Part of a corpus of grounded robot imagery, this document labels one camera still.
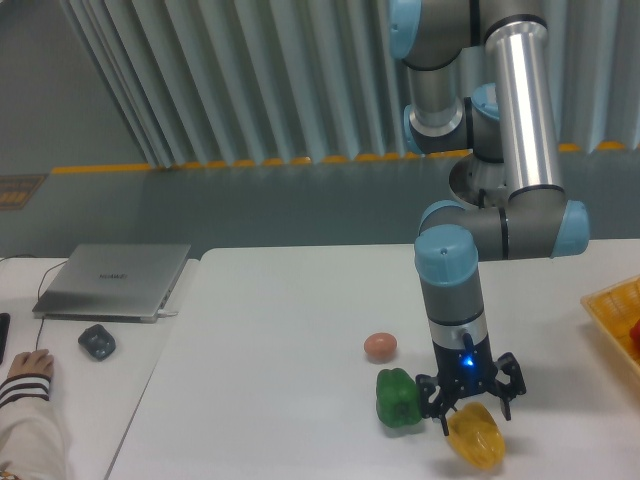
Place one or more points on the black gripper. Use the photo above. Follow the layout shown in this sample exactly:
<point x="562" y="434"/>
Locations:
<point x="462" y="374"/>

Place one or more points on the yellow bell pepper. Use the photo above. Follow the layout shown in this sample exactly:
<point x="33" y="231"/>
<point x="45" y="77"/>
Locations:
<point x="475" y="436"/>

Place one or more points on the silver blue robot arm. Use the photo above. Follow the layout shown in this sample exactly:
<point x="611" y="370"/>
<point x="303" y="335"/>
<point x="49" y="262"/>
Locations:
<point x="477" y="81"/>

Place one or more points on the striped beige sleeve forearm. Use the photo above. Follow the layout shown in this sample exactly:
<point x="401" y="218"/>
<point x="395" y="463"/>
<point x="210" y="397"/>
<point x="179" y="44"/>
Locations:
<point x="32" y="443"/>

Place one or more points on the green bell pepper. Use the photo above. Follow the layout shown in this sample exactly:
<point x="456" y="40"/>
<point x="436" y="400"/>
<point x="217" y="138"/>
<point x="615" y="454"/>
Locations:
<point x="397" y="399"/>

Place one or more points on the yellow plastic basket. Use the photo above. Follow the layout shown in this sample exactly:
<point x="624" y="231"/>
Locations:
<point x="614" y="310"/>

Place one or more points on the red item in basket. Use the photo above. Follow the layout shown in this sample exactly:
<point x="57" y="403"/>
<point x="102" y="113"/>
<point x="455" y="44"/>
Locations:
<point x="634" y="335"/>

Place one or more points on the person's hand on mouse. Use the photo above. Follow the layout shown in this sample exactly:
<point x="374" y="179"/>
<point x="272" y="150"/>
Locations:
<point x="35" y="363"/>

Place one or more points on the brown egg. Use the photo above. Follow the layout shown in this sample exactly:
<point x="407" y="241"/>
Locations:
<point x="380" y="347"/>

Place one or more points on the silver laptop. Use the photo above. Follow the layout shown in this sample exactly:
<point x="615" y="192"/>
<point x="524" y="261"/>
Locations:
<point x="114" y="282"/>

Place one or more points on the small dark grey tray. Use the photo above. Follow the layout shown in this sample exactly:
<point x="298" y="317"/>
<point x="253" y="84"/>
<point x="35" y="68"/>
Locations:
<point x="97" y="342"/>

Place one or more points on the white corrugated partition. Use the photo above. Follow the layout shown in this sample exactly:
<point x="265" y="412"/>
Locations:
<point x="264" y="82"/>

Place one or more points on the black keyboard edge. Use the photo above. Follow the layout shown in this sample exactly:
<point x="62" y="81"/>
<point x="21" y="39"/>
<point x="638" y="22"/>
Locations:
<point x="5" y="320"/>

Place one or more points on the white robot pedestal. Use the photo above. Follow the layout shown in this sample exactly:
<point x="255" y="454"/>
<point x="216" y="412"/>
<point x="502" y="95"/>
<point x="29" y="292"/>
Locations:
<point x="479" y="182"/>

